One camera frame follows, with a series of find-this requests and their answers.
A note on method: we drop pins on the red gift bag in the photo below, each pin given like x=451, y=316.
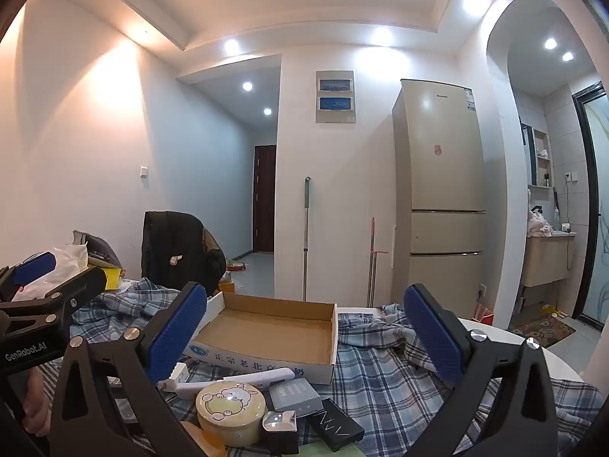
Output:
x=482, y=314

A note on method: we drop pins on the round cream bear tin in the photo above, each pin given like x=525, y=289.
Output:
x=232, y=411

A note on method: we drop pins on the grey rectangular box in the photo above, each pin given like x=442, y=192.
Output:
x=296, y=395

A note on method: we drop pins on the cardboard tray box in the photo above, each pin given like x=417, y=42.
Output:
x=250, y=334

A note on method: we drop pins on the black jacket on chair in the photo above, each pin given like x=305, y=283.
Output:
x=177, y=249

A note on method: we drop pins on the black framed glass door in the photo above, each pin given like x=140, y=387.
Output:
x=591, y=106

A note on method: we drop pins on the white plastic bag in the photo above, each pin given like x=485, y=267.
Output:
x=71, y=260

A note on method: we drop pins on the bathroom vanity cabinet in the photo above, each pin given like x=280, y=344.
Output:
x=548, y=259

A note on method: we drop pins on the black box silver lid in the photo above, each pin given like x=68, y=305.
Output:
x=280, y=433

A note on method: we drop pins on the white power adapter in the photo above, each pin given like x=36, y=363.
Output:
x=179, y=375

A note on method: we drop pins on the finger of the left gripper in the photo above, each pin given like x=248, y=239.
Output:
x=66, y=298
x=13, y=278

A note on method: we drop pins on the dark brown door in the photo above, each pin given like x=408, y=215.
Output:
x=263, y=198

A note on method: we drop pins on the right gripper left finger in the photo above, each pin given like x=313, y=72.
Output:
x=86, y=420

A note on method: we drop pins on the green handled mop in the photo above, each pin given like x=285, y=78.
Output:
x=306, y=207

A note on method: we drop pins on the pink broom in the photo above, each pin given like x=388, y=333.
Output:
x=372, y=266

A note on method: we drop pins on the white AUX remote control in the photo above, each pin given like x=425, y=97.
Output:
x=261, y=380

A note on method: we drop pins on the patterned floor mat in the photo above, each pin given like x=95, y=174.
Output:
x=547, y=330

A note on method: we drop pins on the yellow box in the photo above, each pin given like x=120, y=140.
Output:
x=114, y=277

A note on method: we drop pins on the person left hand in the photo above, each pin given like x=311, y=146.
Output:
x=37, y=419

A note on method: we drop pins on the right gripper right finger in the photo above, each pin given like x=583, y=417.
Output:
x=522, y=420

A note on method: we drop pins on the blue plaid shirt cloth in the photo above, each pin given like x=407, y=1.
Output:
x=383, y=377

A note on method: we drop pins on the black UNNY box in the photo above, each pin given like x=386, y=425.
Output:
x=335, y=427

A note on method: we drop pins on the wall electrical panel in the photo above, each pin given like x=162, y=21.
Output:
x=335, y=97

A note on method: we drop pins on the green envelope pouch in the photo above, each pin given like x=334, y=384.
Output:
x=320, y=449

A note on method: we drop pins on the beige refrigerator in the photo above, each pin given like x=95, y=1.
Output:
x=440, y=229

